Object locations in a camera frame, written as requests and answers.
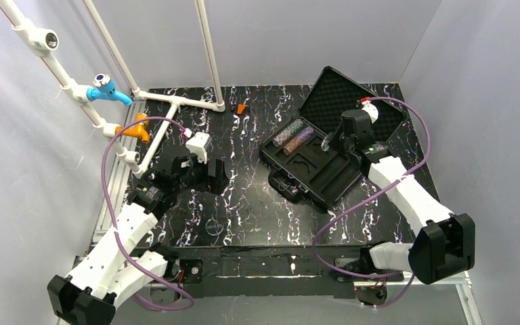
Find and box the clear dealer button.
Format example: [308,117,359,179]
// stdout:
[205,219,224,236]

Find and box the black poker set case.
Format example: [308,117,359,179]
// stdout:
[259,66,406,208]

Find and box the orange grey poker chip stack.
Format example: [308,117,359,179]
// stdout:
[283,137,302,156]

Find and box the clear acrylic button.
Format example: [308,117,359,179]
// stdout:
[320,133,334,152]

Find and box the purple poker chip stack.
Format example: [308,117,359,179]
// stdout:
[297,127,314,143]

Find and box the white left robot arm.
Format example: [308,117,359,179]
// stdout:
[47,146,229,324]

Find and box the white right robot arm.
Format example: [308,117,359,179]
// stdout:
[330,108,475,284]

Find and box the orange plastic faucet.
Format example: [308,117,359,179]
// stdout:
[114,113,150,144]

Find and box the small orange black brush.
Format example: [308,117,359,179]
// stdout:
[231,104,250,116]

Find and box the blue plastic faucet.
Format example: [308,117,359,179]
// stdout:
[86,73,133,106]

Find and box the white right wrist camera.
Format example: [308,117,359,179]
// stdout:
[362,100,379,124]

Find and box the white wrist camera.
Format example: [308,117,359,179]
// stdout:
[362,100,379,124]
[185,132,211,164]

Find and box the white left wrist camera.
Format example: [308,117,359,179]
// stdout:
[185,132,211,164]

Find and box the aluminium rail frame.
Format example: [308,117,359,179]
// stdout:
[64,100,484,325]

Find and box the white pvc pipe frame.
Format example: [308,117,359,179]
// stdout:
[0,0,226,179]

